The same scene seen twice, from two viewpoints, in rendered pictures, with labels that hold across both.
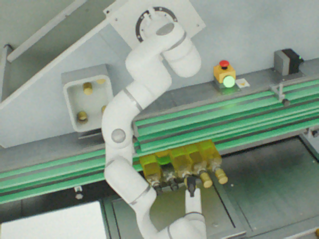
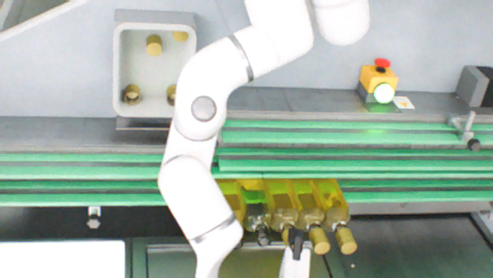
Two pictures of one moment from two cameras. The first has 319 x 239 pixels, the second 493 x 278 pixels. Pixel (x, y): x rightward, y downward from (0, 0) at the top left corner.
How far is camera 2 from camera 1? 0.32 m
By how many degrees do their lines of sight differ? 6
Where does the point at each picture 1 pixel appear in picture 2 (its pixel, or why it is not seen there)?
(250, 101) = (414, 132)
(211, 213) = not seen: outside the picture
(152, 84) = (282, 36)
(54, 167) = (63, 164)
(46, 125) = (67, 94)
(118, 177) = (185, 185)
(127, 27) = not seen: outside the picture
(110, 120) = (196, 79)
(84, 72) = (156, 16)
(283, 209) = not seen: outside the picture
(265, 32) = (458, 28)
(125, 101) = (229, 54)
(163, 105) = (271, 106)
